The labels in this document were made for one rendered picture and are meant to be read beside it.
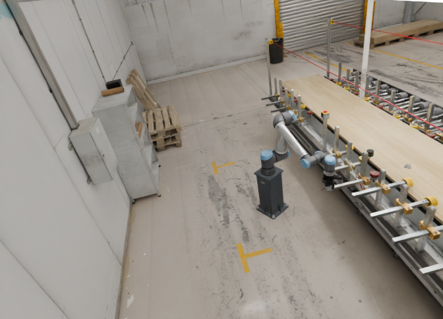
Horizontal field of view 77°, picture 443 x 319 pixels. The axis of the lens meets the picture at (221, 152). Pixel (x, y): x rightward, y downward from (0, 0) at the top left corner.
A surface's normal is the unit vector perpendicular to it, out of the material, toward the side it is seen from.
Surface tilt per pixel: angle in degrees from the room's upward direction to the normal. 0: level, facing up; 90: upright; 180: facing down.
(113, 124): 90
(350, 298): 0
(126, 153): 90
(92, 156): 90
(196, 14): 90
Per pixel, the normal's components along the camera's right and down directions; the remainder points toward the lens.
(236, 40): 0.18, 0.49
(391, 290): -0.18, -0.83
